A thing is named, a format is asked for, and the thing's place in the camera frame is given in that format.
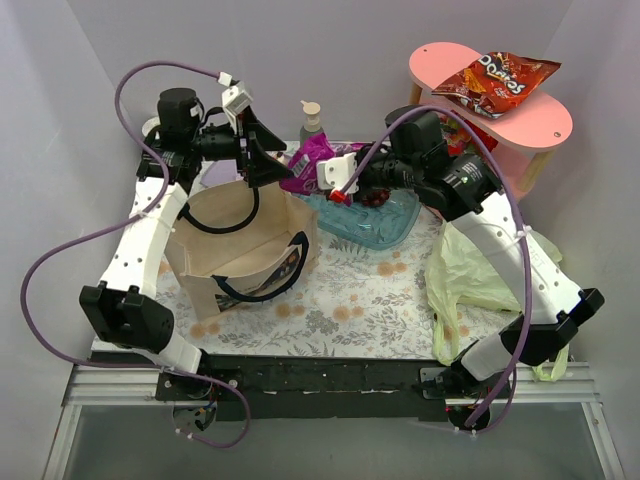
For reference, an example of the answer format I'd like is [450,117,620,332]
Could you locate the white cup behind tote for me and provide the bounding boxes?
[141,116,160,138]

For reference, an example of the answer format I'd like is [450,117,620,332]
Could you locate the beige canvas tote bag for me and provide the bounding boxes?
[165,181,318,322]

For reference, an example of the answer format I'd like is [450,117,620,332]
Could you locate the purple plastic lid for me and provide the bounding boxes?
[200,160,240,188]

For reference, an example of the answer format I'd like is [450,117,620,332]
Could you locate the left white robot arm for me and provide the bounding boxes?
[79,83,289,400]

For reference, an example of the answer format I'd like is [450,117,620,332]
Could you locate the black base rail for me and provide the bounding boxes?
[154,352,512,422]

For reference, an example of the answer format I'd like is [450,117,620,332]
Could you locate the red grape bunch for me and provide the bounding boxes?
[359,190,390,208]

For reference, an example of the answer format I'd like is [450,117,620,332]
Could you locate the grey soap pump bottle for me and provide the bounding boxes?
[299,100,324,145]

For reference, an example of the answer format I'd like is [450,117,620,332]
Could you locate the light green plastic grocery bag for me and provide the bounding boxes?
[425,222,569,382]

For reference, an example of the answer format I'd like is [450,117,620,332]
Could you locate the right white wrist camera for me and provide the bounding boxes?
[316,152,359,206]

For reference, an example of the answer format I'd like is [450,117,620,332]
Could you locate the blue transparent plastic tray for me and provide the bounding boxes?
[296,191,421,250]

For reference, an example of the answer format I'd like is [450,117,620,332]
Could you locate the orange Doritos chip bag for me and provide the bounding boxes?
[432,51,562,119]

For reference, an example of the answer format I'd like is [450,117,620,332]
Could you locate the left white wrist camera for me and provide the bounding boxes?
[218,72,253,126]

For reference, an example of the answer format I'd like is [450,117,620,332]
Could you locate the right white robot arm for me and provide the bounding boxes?
[356,105,604,398]

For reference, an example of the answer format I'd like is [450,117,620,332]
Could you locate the pink three-tier shelf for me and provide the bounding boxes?
[409,42,573,199]

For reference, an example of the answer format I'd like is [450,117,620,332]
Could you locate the purple snack bag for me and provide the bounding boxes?
[279,133,365,196]

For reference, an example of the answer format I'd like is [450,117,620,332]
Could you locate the floral table mat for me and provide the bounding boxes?
[91,139,539,361]

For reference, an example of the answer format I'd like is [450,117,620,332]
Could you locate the red fruit candy bag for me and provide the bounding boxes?
[437,113,498,157]

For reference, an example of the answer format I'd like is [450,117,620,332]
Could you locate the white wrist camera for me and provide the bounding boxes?
[218,72,253,126]
[316,152,359,206]

